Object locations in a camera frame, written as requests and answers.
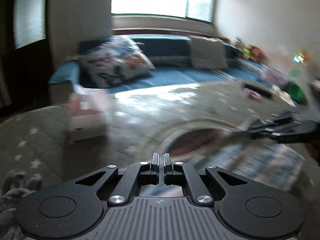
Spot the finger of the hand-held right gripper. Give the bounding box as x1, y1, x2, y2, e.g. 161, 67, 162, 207
265, 112, 303, 127
246, 125, 298, 140

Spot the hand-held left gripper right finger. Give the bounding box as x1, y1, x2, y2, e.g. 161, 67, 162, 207
163, 152, 250, 207

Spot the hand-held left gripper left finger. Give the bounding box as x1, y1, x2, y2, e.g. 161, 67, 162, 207
71, 152, 160, 207

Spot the striped grey shirt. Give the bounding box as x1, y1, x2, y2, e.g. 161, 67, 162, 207
192, 116, 310, 193

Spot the green object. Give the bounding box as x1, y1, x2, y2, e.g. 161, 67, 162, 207
285, 69, 307, 104

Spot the pink hair scrunchie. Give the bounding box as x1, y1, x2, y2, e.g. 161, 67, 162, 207
245, 89, 262, 100

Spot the black remote control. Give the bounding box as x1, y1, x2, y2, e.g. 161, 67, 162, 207
241, 81, 273, 99

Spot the brown plush toy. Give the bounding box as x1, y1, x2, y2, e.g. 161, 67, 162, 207
244, 44, 255, 59

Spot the pink white tissue box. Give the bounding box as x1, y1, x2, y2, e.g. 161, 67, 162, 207
67, 85, 112, 143

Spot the beige pillow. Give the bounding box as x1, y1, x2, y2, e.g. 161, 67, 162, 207
189, 37, 229, 70

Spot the quilted star table cover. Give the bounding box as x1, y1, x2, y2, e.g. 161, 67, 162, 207
0, 80, 320, 240

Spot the butterfly print pillow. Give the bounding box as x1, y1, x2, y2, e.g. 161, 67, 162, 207
79, 35, 156, 88

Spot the blue sofa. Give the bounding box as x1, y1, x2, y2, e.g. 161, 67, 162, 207
47, 35, 308, 105

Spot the dark grey cloth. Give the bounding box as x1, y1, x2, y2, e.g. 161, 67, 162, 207
0, 171, 43, 240

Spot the dark wooden door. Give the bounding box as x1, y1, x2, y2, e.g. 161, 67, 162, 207
0, 0, 52, 115

